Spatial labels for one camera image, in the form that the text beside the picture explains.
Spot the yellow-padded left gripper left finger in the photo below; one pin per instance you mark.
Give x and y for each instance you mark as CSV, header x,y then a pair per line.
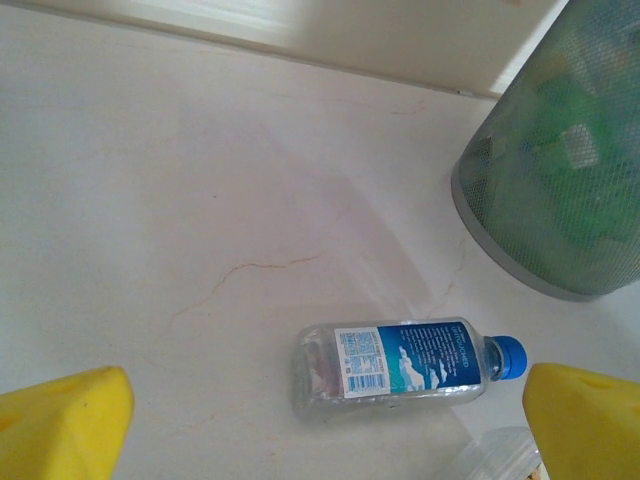
x,y
55,435

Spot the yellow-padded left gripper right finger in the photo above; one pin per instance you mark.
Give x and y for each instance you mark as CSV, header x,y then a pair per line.
x,y
590,430

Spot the clear plastic bottle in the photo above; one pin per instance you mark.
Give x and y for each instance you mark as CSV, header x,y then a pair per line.
x,y
495,455

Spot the square bottle blue white label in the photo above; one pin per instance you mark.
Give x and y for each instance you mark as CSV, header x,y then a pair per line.
x,y
380,365

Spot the grey mesh waste bin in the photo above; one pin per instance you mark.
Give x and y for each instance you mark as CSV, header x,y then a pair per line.
x,y
550,200

